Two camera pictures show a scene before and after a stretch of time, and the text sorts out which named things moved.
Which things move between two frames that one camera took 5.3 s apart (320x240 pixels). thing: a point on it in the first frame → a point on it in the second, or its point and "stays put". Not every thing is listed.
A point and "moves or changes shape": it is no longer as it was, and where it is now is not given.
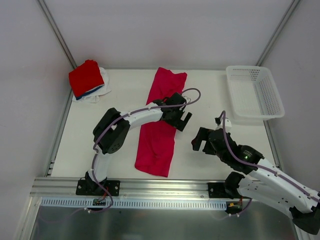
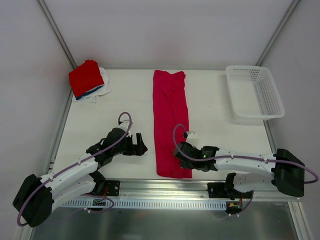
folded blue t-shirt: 78,97 stays put
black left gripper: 179,120 → 135,146
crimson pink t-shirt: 156,140 moves or changes shape
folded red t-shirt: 85,77 stays put
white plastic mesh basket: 253,94 stays put
